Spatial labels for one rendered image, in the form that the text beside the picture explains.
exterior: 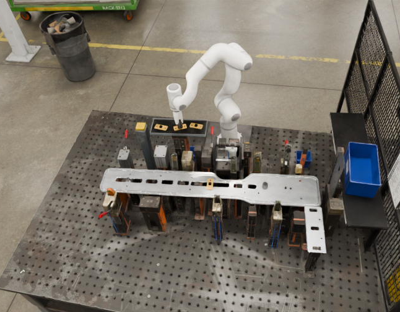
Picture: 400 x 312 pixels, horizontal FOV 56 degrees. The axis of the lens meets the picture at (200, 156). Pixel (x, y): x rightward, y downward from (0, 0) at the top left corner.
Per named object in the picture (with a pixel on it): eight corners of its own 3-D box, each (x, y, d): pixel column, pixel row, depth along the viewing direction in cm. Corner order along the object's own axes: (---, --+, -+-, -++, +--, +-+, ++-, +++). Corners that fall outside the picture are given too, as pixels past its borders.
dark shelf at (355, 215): (345, 228, 209) (347, 225, 207) (329, 114, 265) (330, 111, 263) (387, 230, 206) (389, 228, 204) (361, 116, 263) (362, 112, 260)
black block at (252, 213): (244, 241, 241) (246, 218, 218) (245, 226, 248) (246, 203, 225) (257, 242, 240) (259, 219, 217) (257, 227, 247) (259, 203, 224)
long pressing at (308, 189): (96, 195, 237) (96, 194, 236) (106, 167, 251) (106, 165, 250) (321, 208, 220) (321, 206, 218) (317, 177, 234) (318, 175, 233)
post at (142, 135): (146, 171, 283) (134, 131, 249) (148, 163, 288) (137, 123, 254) (156, 171, 282) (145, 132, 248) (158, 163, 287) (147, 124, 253)
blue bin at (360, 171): (344, 194, 219) (350, 181, 209) (343, 155, 238) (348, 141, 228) (374, 198, 216) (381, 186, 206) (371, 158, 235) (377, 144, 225)
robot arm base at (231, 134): (217, 130, 289) (215, 114, 274) (242, 130, 287) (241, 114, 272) (217, 150, 278) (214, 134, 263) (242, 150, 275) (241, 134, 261)
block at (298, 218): (285, 247, 236) (291, 225, 215) (285, 231, 243) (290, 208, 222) (301, 247, 235) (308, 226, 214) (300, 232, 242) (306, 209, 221)
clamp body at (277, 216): (265, 249, 237) (269, 221, 210) (265, 232, 244) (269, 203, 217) (279, 249, 236) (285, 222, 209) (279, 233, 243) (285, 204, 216)
